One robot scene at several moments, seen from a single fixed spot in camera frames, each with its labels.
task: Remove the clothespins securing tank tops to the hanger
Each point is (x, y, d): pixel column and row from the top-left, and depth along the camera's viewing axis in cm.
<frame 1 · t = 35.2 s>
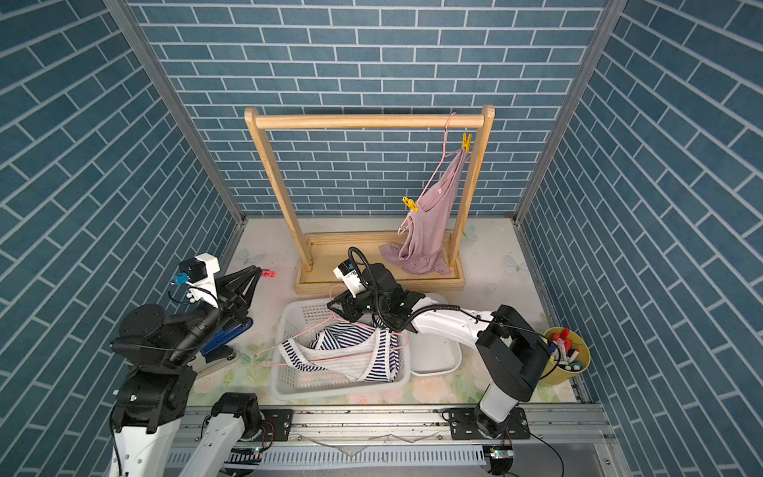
left hand: (266, 271, 58), fingers closed
right hand: (333, 304, 78), fingers open
blue white striped tank top: (346, 339, 84), point 6 cm above the table
wooden clothes rack: (319, 254, 111), on the table
pink tank top: (424, 246, 93), point 17 cm above the table
white plastic basket: (301, 318, 89), point 6 cm above the table
white plastic tray: (431, 355, 88), on the table
white stapler: (223, 364, 85), on the table
yellow cup with pens: (575, 365, 73), point 13 cm above the table

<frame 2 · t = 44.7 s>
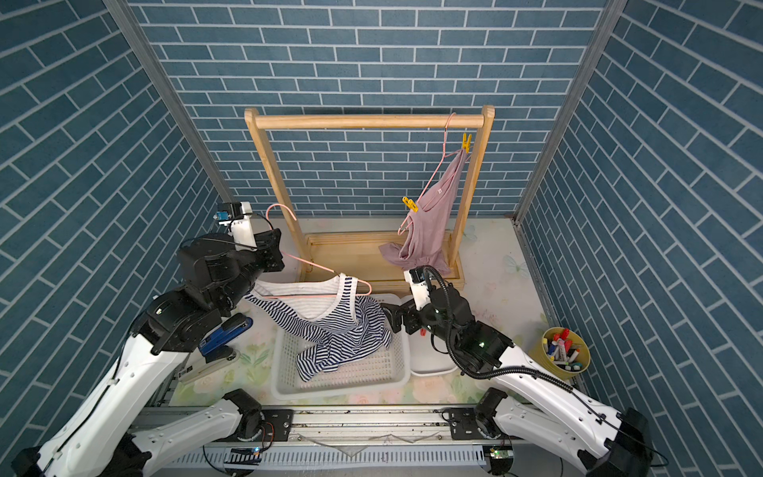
left hand: (290, 232, 62), fingers closed
right hand: (399, 298, 72), fingers open
blue white striped tank top: (329, 309, 71), point 24 cm above the table
the other named things where they were.

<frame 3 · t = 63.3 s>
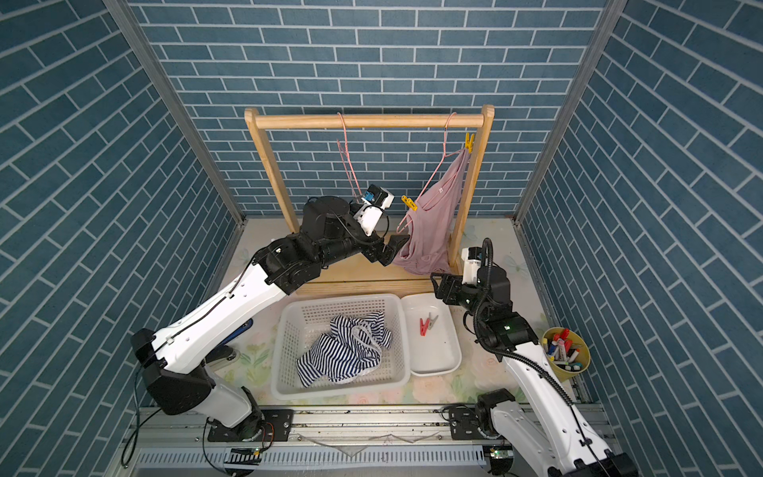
left hand: (402, 226, 64), fingers open
right hand: (444, 277, 76), fingers open
blue white striped tank top: (350, 348, 80), point 8 cm above the table
grey clothespin: (431, 321, 93), on the table
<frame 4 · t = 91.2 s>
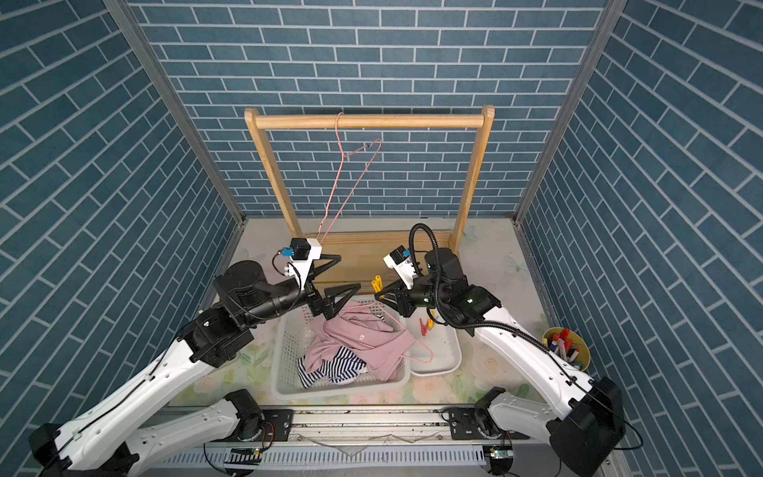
left hand: (355, 275, 59), fingers open
right hand: (382, 295, 70), fingers closed
pink tank top: (361, 329, 84), point 8 cm above the table
yellow clothespin upper: (430, 323, 64), point 28 cm above the table
